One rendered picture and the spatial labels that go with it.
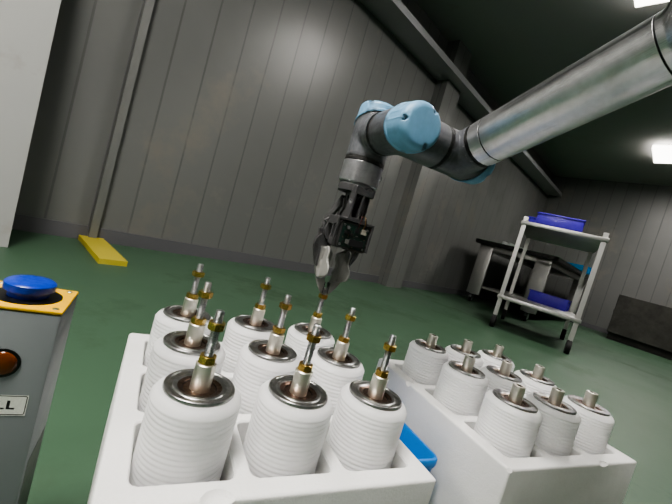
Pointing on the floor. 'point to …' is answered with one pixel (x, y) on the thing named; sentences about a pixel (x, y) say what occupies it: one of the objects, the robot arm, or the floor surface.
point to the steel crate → (642, 326)
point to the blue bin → (418, 448)
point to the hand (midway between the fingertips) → (325, 285)
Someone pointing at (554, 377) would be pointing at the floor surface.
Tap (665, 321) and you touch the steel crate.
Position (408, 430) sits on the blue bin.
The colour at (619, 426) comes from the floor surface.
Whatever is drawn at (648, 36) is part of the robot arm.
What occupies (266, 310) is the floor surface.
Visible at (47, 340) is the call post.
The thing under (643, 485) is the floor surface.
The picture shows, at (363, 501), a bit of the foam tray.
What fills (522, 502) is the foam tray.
